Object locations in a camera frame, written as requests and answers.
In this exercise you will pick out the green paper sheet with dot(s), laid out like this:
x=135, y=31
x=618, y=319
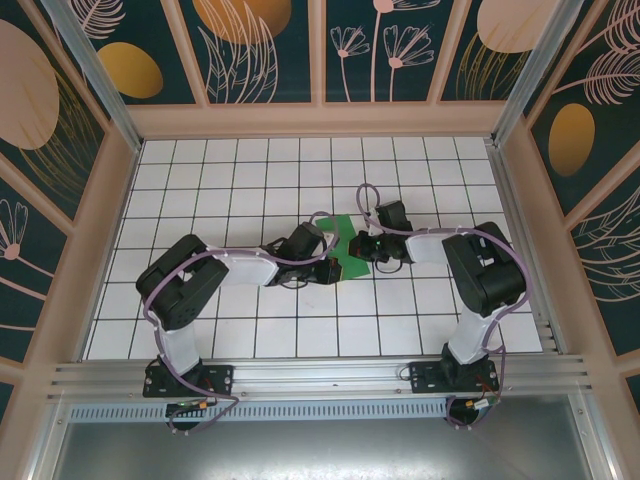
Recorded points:
x=346, y=228

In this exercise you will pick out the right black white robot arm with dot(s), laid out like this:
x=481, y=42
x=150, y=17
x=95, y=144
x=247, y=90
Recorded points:
x=485, y=270

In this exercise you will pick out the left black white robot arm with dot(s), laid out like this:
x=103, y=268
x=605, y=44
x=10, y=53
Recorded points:
x=180, y=280

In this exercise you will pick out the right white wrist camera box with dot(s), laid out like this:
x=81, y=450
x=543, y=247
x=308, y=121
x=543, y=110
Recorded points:
x=372, y=227

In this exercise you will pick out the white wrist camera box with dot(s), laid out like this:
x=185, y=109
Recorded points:
x=327, y=235
x=372, y=227

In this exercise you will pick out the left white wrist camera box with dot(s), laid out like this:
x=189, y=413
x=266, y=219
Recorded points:
x=327, y=235

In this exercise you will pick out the long aluminium mounting rail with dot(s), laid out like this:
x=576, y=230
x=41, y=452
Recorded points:
x=320, y=375

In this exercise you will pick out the aluminium side rail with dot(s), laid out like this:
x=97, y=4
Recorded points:
x=506, y=190

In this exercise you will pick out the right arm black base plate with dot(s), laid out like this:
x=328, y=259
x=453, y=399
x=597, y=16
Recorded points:
x=425, y=377

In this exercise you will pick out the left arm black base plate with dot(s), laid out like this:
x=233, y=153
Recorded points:
x=220, y=375

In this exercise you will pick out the aluminium frame post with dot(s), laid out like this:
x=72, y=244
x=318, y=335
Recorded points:
x=100, y=85
x=530, y=70

